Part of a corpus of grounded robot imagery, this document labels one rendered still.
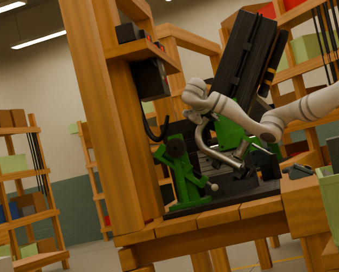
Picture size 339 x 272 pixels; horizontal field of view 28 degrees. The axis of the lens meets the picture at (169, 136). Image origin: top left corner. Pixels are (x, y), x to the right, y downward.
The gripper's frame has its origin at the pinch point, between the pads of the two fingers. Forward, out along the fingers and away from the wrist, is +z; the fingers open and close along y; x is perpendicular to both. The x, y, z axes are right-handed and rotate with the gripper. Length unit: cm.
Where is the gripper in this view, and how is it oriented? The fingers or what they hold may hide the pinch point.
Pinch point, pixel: (207, 115)
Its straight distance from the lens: 277.7
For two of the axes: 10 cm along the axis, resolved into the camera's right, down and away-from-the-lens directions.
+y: -8.0, -5.1, 3.2
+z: 2.2, 2.6, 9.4
